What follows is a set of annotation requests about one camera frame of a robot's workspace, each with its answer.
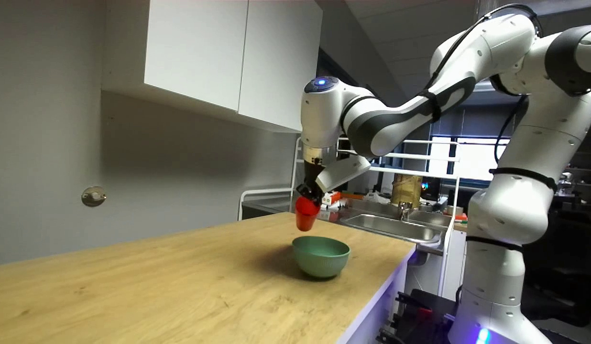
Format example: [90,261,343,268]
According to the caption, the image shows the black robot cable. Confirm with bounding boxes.
[425,5,532,167]

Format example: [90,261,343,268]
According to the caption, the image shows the white wall cabinet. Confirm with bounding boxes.
[104,0,324,133]

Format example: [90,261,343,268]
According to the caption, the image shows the red plastic cup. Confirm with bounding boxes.
[295,198,320,232]

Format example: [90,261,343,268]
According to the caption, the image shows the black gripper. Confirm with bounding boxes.
[297,163,325,205]

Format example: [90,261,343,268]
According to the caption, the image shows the white wire dish rack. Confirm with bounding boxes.
[237,135,513,303]

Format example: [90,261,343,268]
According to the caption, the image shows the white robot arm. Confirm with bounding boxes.
[299,5,591,344]

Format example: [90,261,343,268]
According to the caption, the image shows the red white box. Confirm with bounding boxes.
[322,192,343,211]

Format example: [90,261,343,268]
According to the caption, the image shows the green ceramic bowl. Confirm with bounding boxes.
[293,236,350,280]

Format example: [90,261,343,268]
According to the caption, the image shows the round wall knob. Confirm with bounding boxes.
[81,186,107,209]

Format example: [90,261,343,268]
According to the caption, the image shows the stainless steel sink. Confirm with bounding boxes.
[343,215,444,247]

